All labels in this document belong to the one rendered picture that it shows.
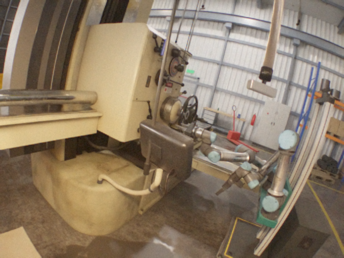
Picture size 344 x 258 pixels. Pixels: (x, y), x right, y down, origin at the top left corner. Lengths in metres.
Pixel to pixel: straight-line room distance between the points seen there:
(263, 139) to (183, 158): 7.64
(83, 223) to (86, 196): 0.35
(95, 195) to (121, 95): 0.84
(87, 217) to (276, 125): 7.78
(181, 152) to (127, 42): 0.86
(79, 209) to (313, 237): 1.98
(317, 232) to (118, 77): 1.91
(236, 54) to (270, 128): 3.87
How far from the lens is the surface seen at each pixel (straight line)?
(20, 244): 0.72
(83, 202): 1.66
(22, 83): 1.49
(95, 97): 1.44
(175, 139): 0.83
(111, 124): 1.35
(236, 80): 9.03
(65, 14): 1.62
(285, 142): 1.15
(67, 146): 1.85
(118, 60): 1.35
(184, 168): 0.87
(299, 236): 1.64
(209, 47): 9.67
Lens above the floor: 1.51
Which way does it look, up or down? 13 degrees down
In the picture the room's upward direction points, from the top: 15 degrees clockwise
